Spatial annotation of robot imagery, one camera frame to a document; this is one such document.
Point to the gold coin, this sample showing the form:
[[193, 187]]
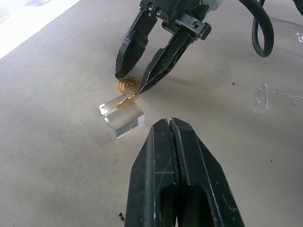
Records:
[[126, 100], [127, 85]]

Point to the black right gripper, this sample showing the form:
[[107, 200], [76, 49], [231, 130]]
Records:
[[175, 10]]

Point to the clear tape patch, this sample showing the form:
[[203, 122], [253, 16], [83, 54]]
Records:
[[262, 94]]

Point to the small clear piece with gold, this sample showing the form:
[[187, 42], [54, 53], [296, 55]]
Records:
[[127, 120]]

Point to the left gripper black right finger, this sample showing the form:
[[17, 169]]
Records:
[[203, 179]]

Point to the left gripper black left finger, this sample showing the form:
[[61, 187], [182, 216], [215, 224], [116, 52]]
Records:
[[151, 179]]

